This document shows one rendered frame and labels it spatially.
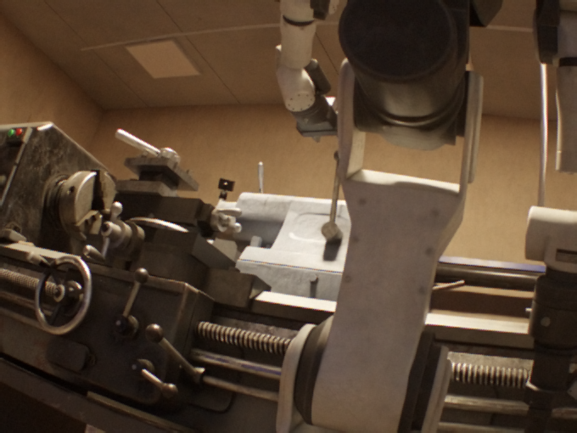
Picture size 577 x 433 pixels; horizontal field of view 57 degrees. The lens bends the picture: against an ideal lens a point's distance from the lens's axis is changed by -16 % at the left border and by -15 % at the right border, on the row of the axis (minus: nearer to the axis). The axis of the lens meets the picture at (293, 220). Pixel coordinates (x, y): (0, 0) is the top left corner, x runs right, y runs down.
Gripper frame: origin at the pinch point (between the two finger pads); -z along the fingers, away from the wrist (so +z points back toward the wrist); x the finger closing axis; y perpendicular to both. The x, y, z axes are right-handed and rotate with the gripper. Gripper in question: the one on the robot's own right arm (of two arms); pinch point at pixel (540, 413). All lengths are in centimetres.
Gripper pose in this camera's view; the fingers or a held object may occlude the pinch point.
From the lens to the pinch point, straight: 77.8
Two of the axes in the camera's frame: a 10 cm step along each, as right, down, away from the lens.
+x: 5.0, -0.6, 8.7
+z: 0.8, -9.9, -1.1
